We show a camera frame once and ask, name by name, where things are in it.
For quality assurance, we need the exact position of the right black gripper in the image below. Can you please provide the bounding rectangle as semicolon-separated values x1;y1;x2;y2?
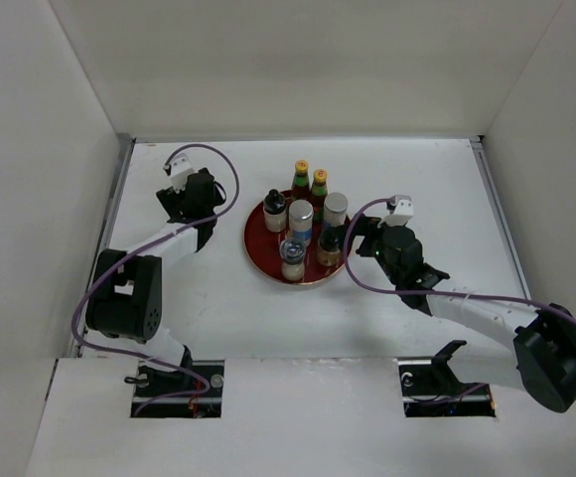
336;213;402;285

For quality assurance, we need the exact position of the blue label jar silver lid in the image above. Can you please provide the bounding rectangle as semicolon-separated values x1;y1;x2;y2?
322;192;348;231

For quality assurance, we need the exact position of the black cap spice jar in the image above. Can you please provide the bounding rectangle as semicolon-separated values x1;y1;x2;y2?
317;228;342;267

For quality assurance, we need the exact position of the sauce bottle yellow cap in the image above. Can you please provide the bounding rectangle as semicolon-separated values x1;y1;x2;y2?
309;169;328;223
291;160;311;202

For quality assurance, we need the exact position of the blue label peppercorn jar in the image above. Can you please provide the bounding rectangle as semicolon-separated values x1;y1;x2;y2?
288;199;314;246

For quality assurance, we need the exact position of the black pump jar white powder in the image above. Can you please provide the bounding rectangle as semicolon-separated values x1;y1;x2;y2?
263;189;287;233

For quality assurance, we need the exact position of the chrome top grinder jar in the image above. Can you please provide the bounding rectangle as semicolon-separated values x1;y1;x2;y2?
279;238;307;282

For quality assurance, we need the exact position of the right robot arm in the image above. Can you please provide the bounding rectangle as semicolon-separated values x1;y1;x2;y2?
344;214;576;413

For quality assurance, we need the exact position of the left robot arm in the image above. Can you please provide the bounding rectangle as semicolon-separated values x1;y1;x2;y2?
85;168;225;397

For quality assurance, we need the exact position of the red round tray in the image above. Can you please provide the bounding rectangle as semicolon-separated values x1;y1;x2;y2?
243;191;344;285

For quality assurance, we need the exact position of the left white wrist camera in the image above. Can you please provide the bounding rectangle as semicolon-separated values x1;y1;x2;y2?
163;153;196;193

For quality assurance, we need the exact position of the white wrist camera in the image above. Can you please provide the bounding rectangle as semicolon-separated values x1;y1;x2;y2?
381;195;414;227
163;153;196;193

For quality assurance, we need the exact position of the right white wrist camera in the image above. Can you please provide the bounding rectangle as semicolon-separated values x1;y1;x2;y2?
381;195;414;227

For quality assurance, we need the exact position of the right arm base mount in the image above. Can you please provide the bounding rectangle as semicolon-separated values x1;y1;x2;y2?
397;340;496;418

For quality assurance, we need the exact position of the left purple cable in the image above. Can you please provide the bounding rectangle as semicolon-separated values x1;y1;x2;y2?
72;143;242;416

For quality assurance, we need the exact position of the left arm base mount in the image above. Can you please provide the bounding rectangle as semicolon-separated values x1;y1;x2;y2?
124;361;225;419

